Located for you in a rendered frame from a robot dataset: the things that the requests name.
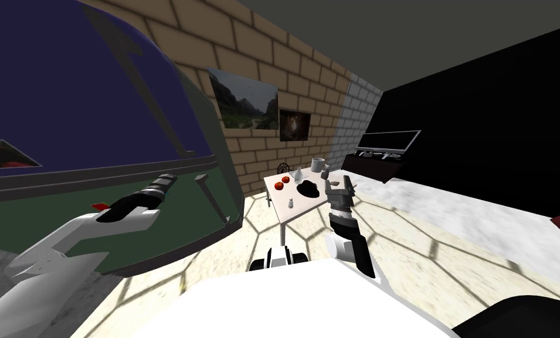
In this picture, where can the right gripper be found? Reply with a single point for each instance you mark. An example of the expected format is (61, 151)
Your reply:
(341, 201)

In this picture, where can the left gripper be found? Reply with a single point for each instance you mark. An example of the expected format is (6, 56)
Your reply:
(166, 180)

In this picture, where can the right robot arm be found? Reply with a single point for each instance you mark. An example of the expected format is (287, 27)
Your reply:
(350, 239)

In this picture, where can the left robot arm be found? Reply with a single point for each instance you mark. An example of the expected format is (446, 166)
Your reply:
(40, 263)

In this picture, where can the white mug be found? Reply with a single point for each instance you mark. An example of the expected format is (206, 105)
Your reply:
(317, 165)

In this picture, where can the black bowl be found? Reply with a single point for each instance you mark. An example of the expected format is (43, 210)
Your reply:
(308, 189)

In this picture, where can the dark cabinet with screen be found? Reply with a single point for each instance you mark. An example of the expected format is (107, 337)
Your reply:
(373, 164)

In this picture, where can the white bottle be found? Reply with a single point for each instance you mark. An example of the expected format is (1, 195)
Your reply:
(298, 175)

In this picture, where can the white table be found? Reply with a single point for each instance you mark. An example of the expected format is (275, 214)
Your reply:
(303, 207)

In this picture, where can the blue and green fridge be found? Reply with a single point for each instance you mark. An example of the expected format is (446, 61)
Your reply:
(223, 141)

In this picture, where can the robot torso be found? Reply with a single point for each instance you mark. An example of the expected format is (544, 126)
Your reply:
(289, 305)

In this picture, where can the green fridge door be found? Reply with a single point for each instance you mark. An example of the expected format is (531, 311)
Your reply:
(36, 211)

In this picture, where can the blue fridge door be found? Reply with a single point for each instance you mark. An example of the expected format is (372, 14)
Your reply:
(50, 84)

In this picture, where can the photo on fridge door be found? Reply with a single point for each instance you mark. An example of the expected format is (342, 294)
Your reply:
(3, 155)

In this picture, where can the dark wall picture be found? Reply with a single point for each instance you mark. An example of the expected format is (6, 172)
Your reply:
(294, 126)

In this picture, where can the landscape wall picture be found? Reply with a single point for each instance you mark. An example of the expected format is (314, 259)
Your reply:
(244, 101)

